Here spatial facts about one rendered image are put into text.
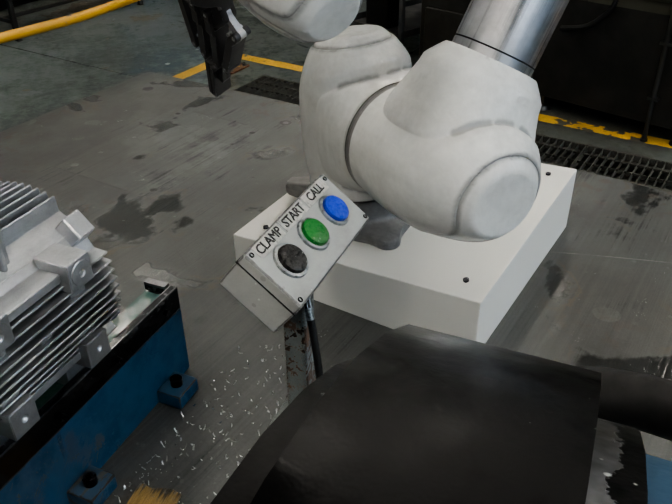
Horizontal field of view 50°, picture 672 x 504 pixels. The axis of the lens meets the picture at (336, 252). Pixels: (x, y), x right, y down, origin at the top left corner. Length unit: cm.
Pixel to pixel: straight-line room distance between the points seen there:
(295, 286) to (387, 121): 29
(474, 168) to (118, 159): 91
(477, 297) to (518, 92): 26
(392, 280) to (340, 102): 24
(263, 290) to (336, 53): 40
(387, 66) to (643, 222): 58
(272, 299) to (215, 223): 62
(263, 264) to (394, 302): 36
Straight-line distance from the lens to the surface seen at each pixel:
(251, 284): 66
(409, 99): 84
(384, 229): 102
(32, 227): 73
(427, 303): 95
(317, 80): 96
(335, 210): 73
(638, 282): 118
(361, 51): 95
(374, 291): 99
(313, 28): 71
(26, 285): 69
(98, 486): 83
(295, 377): 81
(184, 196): 136
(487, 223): 81
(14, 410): 69
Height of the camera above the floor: 143
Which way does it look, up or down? 33 degrees down
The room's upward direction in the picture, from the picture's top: 1 degrees counter-clockwise
